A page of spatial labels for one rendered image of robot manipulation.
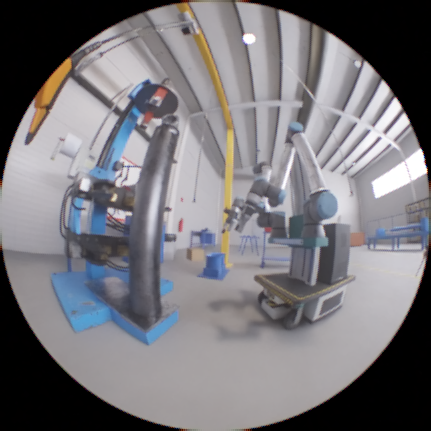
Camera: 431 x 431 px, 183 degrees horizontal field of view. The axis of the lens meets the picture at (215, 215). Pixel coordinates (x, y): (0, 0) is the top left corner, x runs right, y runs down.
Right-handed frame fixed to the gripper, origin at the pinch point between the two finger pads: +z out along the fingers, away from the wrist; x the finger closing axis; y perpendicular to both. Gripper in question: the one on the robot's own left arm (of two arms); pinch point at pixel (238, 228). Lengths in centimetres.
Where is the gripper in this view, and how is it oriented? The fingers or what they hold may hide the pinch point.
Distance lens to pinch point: 79.3
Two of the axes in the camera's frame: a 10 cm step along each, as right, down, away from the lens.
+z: -4.6, 8.9, -0.2
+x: -0.4, -0.4, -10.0
